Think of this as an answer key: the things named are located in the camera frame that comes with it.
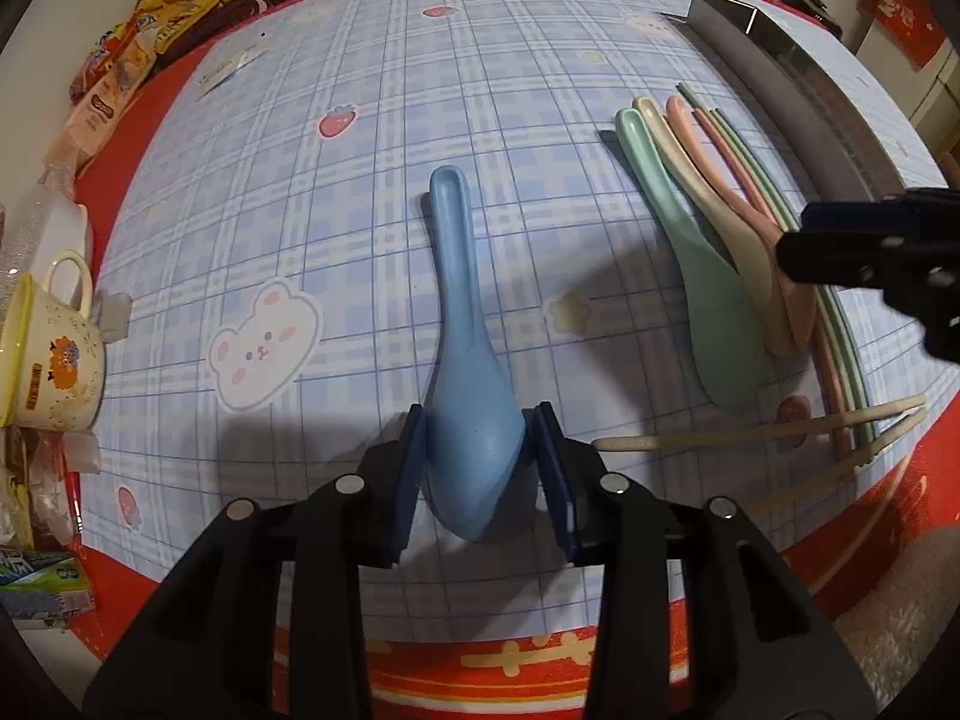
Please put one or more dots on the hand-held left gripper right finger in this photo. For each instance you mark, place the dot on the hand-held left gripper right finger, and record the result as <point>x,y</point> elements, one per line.
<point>551,480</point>

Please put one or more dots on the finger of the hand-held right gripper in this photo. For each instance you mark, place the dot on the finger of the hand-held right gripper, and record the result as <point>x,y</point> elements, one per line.
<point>832,259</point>
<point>847,217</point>

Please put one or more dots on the orange snack bag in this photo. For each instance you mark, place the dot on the orange snack bag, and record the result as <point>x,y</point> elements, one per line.
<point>112,60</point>

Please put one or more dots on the blue plaid table mat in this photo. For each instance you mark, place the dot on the blue plaid table mat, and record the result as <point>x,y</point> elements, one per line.
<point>360,202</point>

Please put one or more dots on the blue spoon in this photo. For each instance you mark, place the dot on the blue spoon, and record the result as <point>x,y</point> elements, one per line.
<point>472,390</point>

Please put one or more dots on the pink snack packet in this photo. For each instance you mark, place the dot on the pink snack packet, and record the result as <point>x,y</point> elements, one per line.
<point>94,124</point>

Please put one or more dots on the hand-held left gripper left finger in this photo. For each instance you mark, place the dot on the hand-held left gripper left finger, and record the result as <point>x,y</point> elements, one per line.
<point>411,484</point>

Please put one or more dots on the small paper label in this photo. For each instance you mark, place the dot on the small paper label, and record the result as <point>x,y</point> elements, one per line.
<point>232,69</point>

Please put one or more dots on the green blue packet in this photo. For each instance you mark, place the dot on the green blue packet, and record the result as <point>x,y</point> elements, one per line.
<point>45,581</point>

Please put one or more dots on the small clear plastic piece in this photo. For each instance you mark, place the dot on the small clear plastic piece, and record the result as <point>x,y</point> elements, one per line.
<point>116,315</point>

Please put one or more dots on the yellow printed cup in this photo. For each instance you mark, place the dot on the yellow printed cup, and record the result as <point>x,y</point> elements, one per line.
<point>52,360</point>

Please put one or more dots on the metal utensil tray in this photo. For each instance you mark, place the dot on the metal utensil tray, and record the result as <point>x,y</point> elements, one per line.
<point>787,90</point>

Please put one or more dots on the yellow printed clothing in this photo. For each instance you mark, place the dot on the yellow printed clothing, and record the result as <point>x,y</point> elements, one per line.
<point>187,7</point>

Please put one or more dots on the clear packet of snacks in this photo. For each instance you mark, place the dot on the clear packet of snacks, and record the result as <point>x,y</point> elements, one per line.
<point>34,487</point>

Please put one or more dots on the red tablecloth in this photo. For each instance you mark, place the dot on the red tablecloth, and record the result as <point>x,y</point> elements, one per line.
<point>450,697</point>

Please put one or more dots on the red printed cloth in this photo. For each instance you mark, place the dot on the red printed cloth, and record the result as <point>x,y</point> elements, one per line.
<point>904,4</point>

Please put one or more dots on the cream spoon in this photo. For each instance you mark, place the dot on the cream spoon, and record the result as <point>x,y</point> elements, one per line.
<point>750,251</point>

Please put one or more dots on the pink spoon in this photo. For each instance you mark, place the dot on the pink spoon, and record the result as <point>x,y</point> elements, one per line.
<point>795,315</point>

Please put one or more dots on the cream fridge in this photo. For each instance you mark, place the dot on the cream fridge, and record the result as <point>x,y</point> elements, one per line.
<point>941,101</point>

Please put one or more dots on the green spoon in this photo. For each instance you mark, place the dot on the green spoon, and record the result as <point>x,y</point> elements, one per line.
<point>720,330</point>

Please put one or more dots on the clear lidded plastic bowl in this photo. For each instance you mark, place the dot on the clear lidded plastic bowl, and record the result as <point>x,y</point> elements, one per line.
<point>52,225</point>

